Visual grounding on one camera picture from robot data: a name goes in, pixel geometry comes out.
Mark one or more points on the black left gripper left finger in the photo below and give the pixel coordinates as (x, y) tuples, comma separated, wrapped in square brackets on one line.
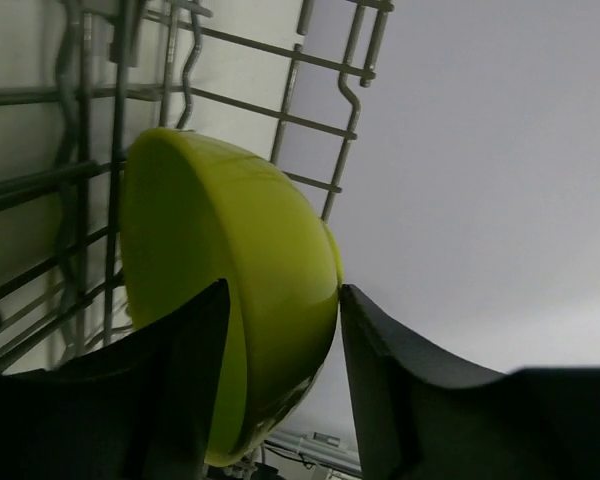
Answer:
[(140, 408)]

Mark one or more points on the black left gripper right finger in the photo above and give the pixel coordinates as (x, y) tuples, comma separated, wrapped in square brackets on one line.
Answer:
[(422, 412)]

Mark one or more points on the lime green bowl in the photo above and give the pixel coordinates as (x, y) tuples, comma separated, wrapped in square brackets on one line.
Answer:
[(195, 209)]

